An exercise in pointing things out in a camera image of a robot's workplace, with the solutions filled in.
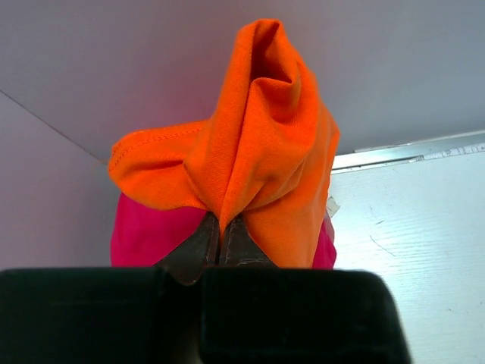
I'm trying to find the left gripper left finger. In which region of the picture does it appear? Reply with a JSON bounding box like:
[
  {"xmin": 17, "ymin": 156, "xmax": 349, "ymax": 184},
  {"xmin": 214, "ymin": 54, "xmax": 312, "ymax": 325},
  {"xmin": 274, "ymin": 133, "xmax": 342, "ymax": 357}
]
[{"xmin": 1, "ymin": 213, "xmax": 218, "ymax": 363}]

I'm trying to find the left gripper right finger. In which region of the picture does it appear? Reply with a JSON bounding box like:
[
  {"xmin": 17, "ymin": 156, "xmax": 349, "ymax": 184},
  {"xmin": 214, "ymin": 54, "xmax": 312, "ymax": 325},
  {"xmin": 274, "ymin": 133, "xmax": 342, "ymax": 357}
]
[{"xmin": 199, "ymin": 218, "xmax": 411, "ymax": 363}]

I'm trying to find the orange t-shirt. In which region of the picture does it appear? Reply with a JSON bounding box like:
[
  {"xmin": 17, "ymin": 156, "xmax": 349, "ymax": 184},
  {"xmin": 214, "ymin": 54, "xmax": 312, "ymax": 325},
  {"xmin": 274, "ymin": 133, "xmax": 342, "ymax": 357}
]
[{"xmin": 108, "ymin": 19, "xmax": 340, "ymax": 266}]

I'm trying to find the folded magenta t-shirt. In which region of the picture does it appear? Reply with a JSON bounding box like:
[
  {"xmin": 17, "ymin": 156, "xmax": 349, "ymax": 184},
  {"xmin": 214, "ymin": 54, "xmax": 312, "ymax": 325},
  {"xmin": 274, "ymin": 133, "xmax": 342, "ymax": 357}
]
[{"xmin": 111, "ymin": 194, "xmax": 336, "ymax": 269}]

